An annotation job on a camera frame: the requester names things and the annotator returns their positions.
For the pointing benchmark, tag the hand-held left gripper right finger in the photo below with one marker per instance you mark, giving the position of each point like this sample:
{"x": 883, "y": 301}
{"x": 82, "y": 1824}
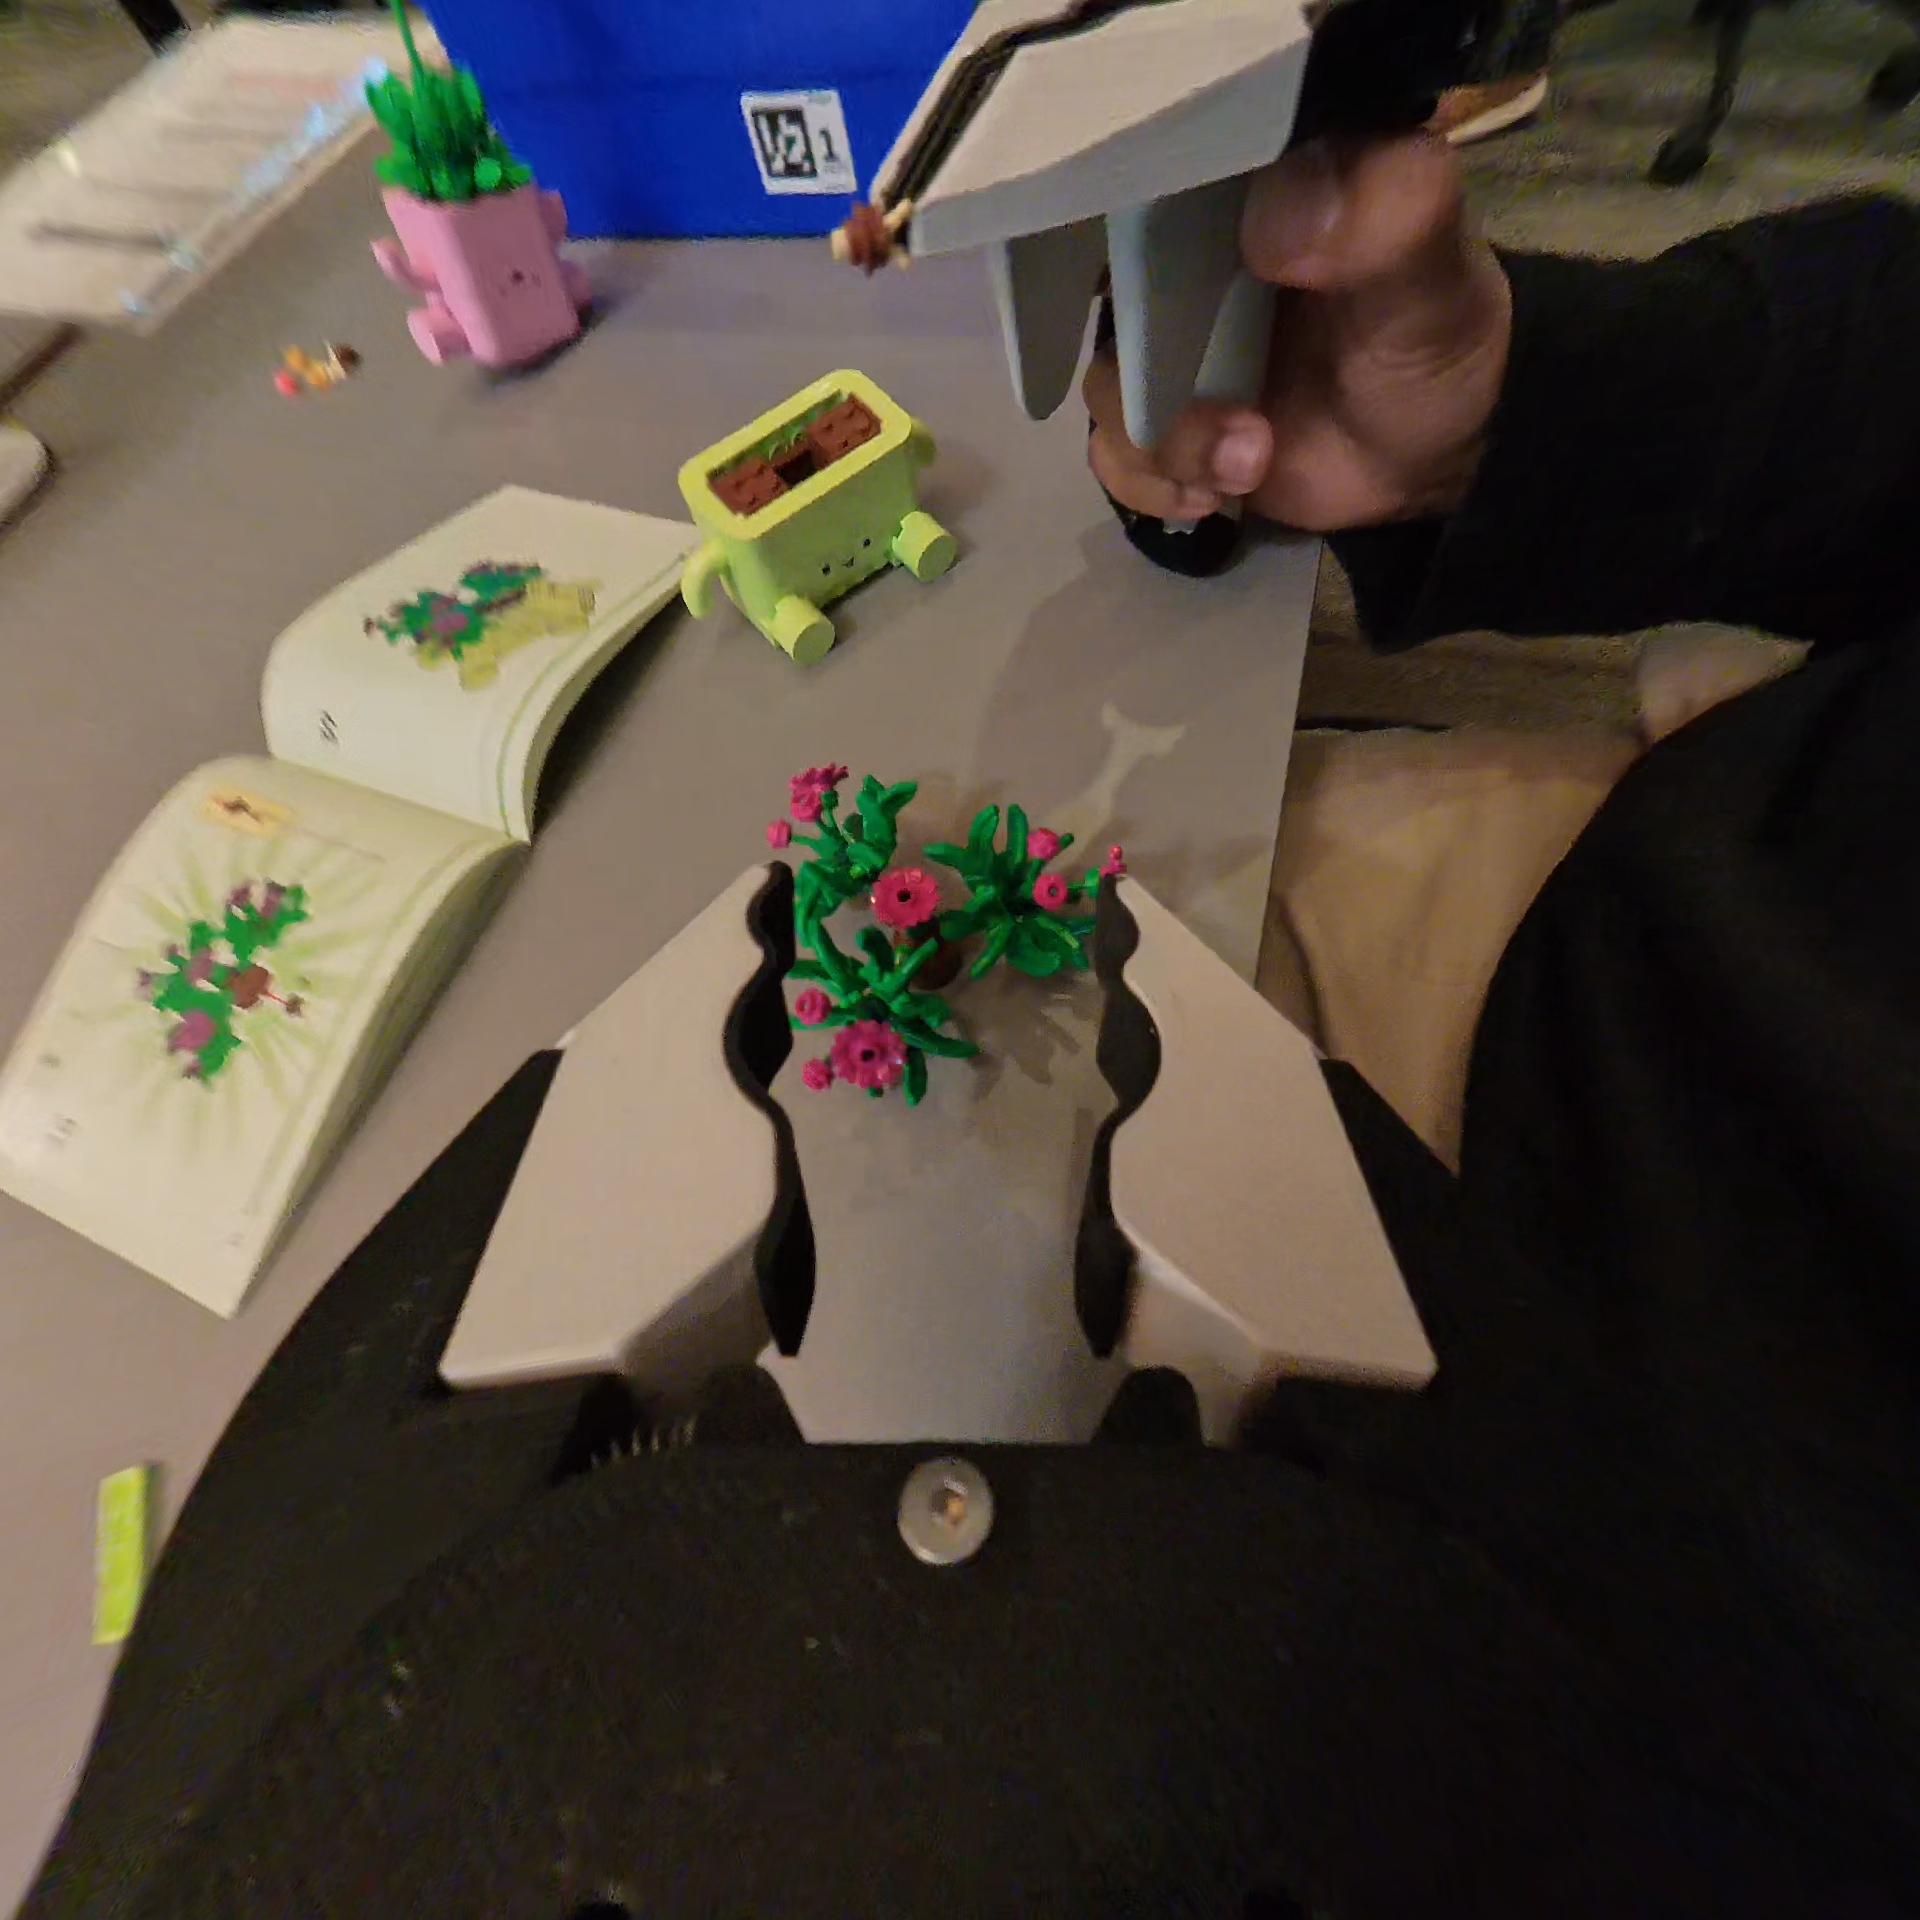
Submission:
{"x": 1260, "y": 1200}

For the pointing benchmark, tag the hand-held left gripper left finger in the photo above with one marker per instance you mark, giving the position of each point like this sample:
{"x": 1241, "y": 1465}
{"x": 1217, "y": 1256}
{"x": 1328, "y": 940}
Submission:
{"x": 628, "y": 1200}

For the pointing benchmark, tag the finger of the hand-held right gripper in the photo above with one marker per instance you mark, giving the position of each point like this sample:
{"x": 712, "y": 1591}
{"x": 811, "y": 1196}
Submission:
{"x": 983, "y": 118}
{"x": 1109, "y": 135}

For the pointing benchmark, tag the small brown toy stem piece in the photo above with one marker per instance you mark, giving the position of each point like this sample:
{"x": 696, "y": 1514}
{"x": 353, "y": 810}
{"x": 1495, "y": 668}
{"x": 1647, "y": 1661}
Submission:
{"x": 867, "y": 240}

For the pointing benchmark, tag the green toy plant pink flowers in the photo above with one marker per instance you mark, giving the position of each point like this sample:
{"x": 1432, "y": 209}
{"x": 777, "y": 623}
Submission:
{"x": 884, "y": 975}

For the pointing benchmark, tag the person's right hand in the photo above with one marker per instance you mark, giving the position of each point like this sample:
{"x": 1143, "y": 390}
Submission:
{"x": 1380, "y": 345}

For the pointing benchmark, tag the blue plastic bin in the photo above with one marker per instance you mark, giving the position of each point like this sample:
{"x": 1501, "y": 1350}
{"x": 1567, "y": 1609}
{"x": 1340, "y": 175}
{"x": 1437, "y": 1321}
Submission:
{"x": 628, "y": 119}

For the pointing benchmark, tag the person's beige trousers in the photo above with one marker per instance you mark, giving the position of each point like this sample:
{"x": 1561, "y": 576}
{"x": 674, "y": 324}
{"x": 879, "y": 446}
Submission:
{"x": 1424, "y": 869}

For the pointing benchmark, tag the lime green toy flowerpot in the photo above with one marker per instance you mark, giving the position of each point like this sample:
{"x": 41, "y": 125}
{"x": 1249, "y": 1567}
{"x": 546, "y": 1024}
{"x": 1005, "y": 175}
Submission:
{"x": 810, "y": 524}

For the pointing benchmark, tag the person's dark jacket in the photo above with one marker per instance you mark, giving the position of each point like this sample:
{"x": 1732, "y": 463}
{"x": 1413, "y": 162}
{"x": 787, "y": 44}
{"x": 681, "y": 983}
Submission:
{"x": 1724, "y": 1200}

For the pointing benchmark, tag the pink toy flowerpot with plant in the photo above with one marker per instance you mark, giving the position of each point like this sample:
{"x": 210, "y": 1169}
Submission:
{"x": 480, "y": 270}

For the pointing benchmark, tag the open toy instruction booklet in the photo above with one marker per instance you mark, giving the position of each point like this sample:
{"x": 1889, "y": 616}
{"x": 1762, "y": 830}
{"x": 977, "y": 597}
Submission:
{"x": 376, "y": 674}

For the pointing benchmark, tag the lime green flat brick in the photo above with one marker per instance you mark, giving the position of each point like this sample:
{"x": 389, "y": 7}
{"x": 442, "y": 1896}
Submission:
{"x": 124, "y": 1552}

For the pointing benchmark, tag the laminated instruction sheet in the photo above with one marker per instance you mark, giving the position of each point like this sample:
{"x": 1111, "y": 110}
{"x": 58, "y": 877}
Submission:
{"x": 181, "y": 181}

